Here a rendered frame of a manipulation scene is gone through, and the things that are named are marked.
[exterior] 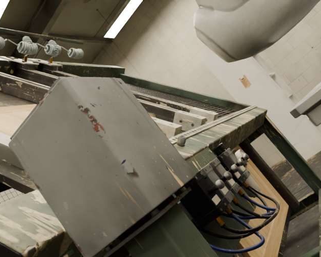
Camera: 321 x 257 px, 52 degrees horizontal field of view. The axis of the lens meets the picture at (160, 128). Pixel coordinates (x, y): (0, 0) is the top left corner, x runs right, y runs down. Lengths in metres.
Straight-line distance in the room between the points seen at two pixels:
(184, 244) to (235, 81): 4.63
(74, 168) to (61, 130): 0.04
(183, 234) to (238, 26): 0.39
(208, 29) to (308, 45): 5.55
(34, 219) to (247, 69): 4.54
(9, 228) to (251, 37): 0.50
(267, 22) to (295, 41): 5.56
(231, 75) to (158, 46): 2.49
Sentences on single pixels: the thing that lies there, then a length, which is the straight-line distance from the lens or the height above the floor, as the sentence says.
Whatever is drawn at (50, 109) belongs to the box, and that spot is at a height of 0.91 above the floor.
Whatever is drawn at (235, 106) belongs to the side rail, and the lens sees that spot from 2.45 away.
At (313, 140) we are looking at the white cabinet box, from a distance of 4.88.
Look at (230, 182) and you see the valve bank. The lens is 0.75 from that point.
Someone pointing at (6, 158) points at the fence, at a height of 1.05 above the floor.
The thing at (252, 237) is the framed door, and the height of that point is 0.40.
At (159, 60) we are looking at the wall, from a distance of 7.04.
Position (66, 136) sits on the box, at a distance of 0.36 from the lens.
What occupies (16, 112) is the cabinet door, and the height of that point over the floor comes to 1.30.
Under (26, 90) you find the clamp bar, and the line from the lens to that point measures 1.50.
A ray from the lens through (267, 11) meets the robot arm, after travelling 0.64.
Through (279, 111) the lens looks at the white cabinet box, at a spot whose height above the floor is 0.73.
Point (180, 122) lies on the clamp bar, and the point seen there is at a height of 0.98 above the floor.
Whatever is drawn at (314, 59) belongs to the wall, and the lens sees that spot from 6.16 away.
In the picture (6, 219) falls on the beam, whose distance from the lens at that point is 0.52.
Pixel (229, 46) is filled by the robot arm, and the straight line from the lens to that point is 0.65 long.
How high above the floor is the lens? 0.76
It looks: 10 degrees up
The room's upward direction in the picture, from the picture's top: 38 degrees counter-clockwise
